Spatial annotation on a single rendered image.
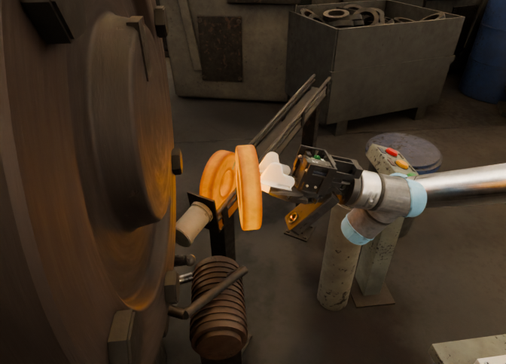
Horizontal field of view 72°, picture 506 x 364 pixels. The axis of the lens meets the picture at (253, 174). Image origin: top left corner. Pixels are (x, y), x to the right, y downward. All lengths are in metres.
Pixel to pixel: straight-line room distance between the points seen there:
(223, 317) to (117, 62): 0.69
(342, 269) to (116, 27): 1.19
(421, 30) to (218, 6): 1.43
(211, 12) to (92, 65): 2.76
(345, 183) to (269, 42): 2.30
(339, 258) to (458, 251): 0.78
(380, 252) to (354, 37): 1.42
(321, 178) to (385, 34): 1.96
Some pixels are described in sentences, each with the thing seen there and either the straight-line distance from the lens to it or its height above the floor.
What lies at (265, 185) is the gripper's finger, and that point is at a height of 0.85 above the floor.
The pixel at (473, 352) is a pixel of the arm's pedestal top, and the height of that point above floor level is 0.30.
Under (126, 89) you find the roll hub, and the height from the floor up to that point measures 1.15.
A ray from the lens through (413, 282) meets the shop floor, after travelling 1.69.
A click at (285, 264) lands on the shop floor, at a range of 1.61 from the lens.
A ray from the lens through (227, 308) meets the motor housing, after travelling 0.83.
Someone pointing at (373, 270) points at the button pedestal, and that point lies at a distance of 1.45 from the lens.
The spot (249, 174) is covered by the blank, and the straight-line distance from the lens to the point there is 0.57.
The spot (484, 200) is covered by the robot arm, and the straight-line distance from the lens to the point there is 0.81.
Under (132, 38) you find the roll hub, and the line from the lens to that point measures 0.19.
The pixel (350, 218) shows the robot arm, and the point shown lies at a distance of 0.80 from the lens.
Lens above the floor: 1.21
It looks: 35 degrees down
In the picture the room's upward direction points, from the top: straight up
